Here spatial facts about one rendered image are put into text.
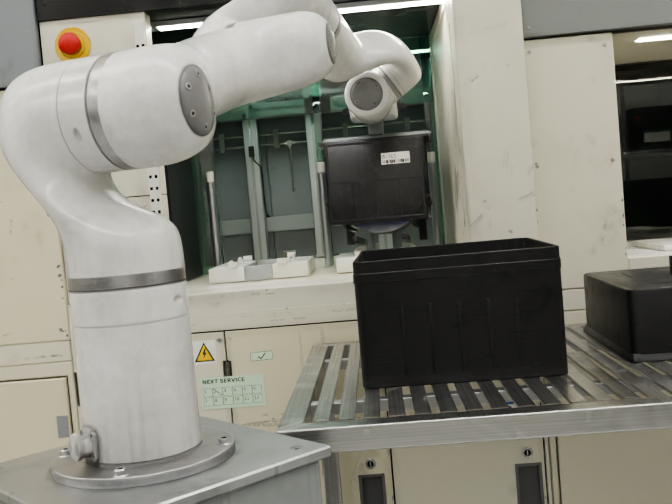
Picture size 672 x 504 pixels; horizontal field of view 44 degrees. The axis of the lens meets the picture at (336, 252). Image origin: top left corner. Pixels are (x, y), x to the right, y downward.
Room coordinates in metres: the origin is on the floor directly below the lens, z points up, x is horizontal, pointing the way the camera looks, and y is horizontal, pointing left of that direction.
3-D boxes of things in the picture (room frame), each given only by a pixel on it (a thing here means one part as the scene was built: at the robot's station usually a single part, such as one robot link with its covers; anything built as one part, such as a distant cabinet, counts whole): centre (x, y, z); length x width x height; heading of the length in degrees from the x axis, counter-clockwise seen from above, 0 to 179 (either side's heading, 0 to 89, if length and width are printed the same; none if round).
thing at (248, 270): (1.86, 0.16, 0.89); 0.22 x 0.21 x 0.04; 177
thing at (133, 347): (0.88, 0.22, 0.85); 0.19 x 0.19 x 0.18
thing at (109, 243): (0.89, 0.25, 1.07); 0.19 x 0.12 x 0.24; 68
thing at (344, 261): (1.85, -0.11, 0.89); 0.22 x 0.21 x 0.04; 177
